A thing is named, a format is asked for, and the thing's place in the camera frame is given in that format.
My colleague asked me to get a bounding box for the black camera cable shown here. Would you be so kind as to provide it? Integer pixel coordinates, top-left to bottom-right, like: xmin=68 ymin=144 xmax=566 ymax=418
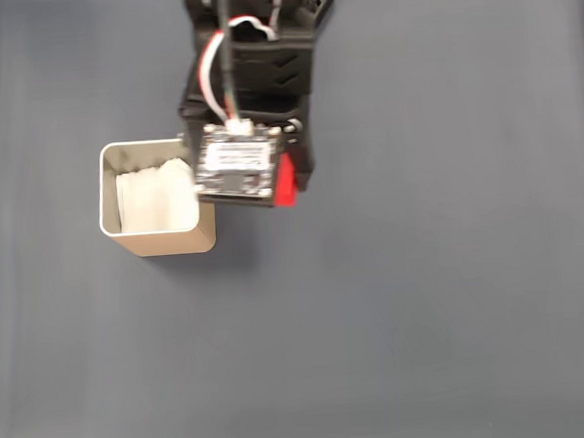
xmin=215 ymin=0 xmax=253 ymax=135

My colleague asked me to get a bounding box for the beige square box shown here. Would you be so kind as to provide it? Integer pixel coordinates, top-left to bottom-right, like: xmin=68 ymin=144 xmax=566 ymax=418
xmin=92 ymin=135 xmax=220 ymax=261

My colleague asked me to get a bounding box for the red white servo wire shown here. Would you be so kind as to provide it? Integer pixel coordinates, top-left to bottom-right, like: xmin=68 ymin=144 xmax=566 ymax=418
xmin=192 ymin=0 xmax=376 ymax=124

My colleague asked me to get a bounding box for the red cube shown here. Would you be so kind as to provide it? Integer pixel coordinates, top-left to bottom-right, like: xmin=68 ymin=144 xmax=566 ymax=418
xmin=269 ymin=151 xmax=301 ymax=209

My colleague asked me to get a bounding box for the white tissue paper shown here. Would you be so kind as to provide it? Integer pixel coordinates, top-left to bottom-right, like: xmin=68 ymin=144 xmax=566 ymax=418
xmin=114 ymin=155 xmax=203 ymax=235

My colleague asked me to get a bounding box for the camera circuit board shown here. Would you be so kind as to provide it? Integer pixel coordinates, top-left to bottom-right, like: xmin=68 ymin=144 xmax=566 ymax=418
xmin=187 ymin=117 xmax=291 ymax=213

